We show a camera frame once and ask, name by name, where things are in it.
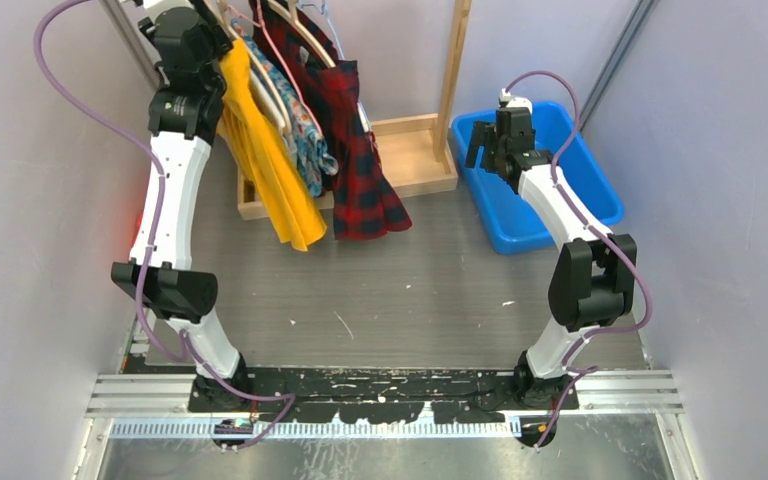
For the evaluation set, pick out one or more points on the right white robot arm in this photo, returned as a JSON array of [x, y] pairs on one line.
[[592, 284]]

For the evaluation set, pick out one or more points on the red black plaid dress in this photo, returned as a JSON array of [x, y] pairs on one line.
[[365, 204]]

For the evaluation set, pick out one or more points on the beige hanger under plaid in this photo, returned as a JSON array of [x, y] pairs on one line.
[[289, 12]]

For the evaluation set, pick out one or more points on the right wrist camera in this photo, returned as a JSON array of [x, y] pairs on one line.
[[508, 100]]

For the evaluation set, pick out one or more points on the blue wire hanger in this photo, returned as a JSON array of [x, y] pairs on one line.
[[322, 8]]

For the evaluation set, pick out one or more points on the pink wire hanger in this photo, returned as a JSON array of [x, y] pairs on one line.
[[288, 72]]

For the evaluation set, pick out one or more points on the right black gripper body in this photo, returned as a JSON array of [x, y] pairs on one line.
[[500, 151]]

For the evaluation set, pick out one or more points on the blue plastic bin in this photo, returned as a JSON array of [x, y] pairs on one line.
[[510, 224]]

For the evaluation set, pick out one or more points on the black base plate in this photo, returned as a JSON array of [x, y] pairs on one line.
[[382, 396]]

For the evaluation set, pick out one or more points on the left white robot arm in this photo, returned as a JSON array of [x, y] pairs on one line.
[[183, 117]]

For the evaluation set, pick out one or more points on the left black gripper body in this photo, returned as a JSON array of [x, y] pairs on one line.
[[220, 48]]

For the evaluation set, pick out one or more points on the wooden clothes rack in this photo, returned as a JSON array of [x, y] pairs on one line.
[[416, 156]]

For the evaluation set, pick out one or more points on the beige plastic hanger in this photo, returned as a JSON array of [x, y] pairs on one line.
[[265, 92]]

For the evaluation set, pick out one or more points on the yellow skirt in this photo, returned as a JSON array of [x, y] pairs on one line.
[[263, 159]]

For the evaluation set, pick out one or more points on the blue floral garment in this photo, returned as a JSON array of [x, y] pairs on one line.
[[313, 159]]

